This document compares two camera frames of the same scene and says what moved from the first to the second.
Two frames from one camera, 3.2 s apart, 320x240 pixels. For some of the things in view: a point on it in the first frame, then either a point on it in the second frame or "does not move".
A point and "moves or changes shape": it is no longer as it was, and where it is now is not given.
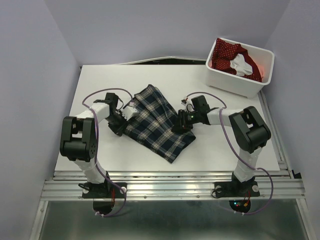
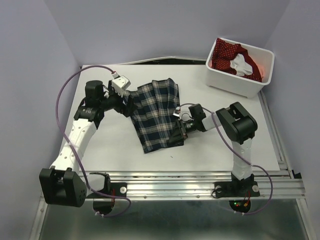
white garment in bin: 241,67 does not move
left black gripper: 119,130 → 127,110
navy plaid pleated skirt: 153,128 moves or changes shape
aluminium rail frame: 284,185 does not move
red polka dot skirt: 223,52 does not move
